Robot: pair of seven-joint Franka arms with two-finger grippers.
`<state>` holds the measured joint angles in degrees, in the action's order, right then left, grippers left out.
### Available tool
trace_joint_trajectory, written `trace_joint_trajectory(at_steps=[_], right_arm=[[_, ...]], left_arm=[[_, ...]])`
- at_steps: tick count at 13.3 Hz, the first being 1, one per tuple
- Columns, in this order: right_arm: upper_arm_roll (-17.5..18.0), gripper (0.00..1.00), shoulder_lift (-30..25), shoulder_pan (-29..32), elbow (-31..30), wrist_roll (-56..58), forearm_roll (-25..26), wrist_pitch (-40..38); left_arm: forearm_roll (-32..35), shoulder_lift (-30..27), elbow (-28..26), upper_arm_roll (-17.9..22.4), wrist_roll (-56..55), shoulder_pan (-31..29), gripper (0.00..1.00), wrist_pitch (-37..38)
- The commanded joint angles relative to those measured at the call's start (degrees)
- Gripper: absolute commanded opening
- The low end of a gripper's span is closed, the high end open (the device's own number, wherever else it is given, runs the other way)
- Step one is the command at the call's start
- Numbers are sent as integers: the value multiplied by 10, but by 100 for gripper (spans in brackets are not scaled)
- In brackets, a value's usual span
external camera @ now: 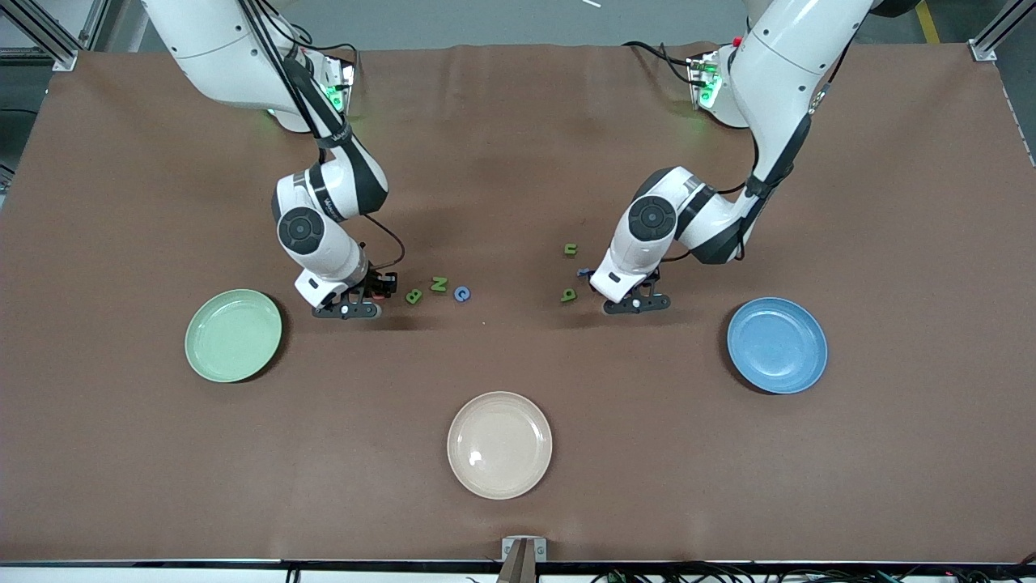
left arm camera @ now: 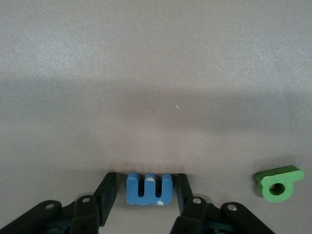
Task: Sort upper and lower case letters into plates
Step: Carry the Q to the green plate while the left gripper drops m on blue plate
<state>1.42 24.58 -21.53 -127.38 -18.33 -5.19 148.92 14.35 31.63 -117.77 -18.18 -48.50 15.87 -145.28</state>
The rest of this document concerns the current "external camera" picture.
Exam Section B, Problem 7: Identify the aluminium frame profile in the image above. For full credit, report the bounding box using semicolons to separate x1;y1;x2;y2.
0;0;110;72
969;0;1036;63

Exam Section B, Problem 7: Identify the silver base connector panel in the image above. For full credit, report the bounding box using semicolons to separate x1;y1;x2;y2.
322;53;358;116
686;50;725;110

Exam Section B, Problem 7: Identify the beige plate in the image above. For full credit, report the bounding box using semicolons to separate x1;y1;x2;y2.
447;391;554;500

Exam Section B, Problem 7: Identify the brown table mat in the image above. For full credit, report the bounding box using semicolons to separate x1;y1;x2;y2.
0;42;1036;565

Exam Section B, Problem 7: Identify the blue plate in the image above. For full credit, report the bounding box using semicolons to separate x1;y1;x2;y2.
726;296;829;395

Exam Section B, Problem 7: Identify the metal camera post bracket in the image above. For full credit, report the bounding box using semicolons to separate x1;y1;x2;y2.
496;535;549;583

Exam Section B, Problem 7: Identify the black base cable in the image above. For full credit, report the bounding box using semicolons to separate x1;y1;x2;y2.
622;39;705;86

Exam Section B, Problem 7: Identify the green plate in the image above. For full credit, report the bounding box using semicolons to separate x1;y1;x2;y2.
185;289;283;384

